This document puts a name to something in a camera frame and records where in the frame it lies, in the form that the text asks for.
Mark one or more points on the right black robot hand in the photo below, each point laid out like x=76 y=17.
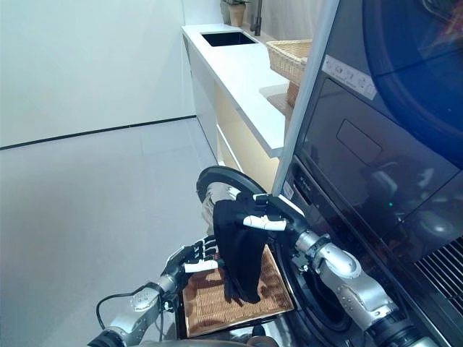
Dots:
x=289 y=220

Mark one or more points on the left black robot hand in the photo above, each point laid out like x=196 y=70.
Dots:
x=177 y=264

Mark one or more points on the black garment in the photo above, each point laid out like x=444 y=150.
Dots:
x=238 y=253

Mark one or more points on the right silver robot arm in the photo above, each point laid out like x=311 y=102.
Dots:
x=347 y=274

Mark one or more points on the blue energy label sticker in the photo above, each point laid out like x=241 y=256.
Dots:
x=288 y=189

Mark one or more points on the rectangular wicker laundry basket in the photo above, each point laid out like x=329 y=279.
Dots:
x=217 y=307

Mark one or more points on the round glass washer door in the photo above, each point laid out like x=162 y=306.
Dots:
x=220 y=173

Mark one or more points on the dark stacked dryer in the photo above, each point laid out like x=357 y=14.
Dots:
x=361 y=144

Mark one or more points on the right silver robot leg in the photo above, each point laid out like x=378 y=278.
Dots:
x=264 y=334

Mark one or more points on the white dryer label strip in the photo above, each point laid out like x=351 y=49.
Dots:
x=349 y=76

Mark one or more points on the wide wicker tray basket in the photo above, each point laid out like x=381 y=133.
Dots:
x=289 y=54

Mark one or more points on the black recessed sink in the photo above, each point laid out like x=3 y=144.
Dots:
x=228 y=39

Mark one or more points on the dark sink faucet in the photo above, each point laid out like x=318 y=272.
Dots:
x=256 y=18

